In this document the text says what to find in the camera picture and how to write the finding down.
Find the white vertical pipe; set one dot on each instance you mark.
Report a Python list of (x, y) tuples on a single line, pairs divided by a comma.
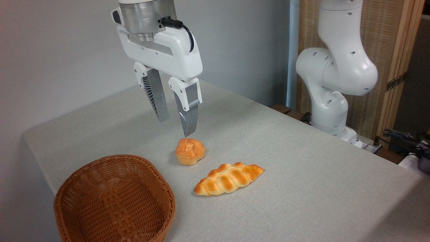
[(293, 50)]

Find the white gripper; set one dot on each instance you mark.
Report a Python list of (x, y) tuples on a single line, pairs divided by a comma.
[(168, 53)]

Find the brown woven wicker basket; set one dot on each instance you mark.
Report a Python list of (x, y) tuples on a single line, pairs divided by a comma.
[(114, 201)]

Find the round orange bread roll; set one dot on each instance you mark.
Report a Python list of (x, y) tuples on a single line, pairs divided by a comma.
[(189, 151)]

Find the long braided bread loaf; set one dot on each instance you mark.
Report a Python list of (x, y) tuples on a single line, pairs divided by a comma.
[(228, 179)]

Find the grey tablecloth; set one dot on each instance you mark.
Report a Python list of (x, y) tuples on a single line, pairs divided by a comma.
[(302, 188)]

